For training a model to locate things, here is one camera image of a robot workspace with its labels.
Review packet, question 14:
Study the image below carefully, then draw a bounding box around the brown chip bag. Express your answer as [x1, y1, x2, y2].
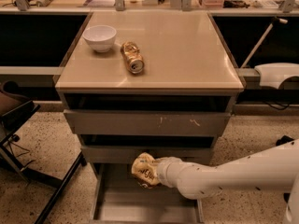
[131, 152, 161, 189]

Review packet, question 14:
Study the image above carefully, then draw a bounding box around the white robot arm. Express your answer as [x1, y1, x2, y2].
[157, 139, 299, 224]

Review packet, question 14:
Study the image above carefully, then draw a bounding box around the grey drawer cabinet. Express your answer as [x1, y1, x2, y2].
[52, 9, 247, 224]

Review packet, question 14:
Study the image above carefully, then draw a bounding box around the grey top drawer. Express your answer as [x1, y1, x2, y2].
[64, 109, 230, 136]

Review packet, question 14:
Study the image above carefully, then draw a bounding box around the grey drawer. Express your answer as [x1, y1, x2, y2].
[89, 164, 205, 224]
[64, 109, 230, 136]
[81, 146, 213, 164]

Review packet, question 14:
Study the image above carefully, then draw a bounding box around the grey middle drawer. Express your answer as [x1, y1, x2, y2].
[81, 146, 213, 164]

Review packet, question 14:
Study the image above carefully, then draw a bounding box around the grey bottom drawer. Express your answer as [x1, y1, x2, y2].
[89, 164, 205, 224]

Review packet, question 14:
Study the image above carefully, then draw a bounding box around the crushed gold soda can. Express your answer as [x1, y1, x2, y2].
[121, 42, 145, 75]

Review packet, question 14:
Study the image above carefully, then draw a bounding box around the white ceramic bowl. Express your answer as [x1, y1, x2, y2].
[82, 25, 117, 52]

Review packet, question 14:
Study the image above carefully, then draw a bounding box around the white curved chair armrest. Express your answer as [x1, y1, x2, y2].
[254, 63, 299, 89]

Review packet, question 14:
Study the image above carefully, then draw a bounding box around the black chair on left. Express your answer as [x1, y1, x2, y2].
[0, 80, 88, 224]

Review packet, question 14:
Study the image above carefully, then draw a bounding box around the black office chair base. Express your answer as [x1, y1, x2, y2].
[276, 135, 294, 146]

